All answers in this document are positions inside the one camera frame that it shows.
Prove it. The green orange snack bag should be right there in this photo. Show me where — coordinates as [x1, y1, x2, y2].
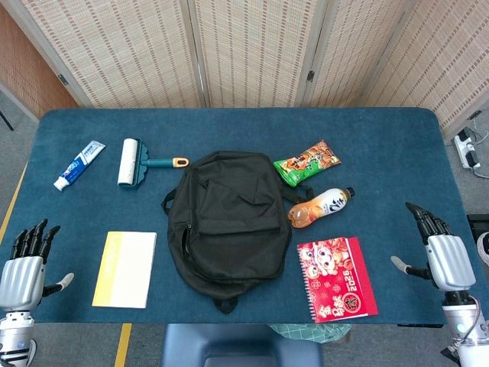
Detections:
[273, 139, 342, 189]

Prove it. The white power strip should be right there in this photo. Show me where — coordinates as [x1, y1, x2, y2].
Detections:
[453, 128, 481, 170]

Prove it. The teal lint roller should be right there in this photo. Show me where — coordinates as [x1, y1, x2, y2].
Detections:
[116, 138, 190, 190]

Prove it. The blue table cloth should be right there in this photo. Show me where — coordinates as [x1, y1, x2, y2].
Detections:
[0, 107, 489, 326]

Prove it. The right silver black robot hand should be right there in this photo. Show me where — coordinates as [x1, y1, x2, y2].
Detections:
[390, 201, 478, 307]

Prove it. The red spiral calendar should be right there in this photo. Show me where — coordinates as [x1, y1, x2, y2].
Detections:
[296, 236, 380, 324]

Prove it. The orange drink bottle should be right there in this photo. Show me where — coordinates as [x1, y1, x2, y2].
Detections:
[287, 187, 356, 229]

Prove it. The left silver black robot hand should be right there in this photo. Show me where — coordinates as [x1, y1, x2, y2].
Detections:
[0, 218, 75, 310]

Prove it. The blue white toothpaste tube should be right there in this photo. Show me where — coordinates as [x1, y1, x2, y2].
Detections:
[53, 140, 107, 192]

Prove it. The dark blue chair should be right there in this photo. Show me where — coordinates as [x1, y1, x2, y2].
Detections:
[162, 323, 324, 367]

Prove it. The green patterned cloth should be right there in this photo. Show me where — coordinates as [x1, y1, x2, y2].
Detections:
[270, 323, 352, 344]

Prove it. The yellow white notebook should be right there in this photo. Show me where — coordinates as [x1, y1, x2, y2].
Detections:
[92, 230, 158, 309]

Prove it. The black box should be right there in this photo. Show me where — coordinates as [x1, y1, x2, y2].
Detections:
[466, 213, 489, 245]

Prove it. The black fabric backpack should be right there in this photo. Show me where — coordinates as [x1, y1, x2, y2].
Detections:
[160, 150, 315, 315]

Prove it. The woven folding screen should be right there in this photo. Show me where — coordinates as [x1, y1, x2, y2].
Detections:
[5, 0, 489, 131]

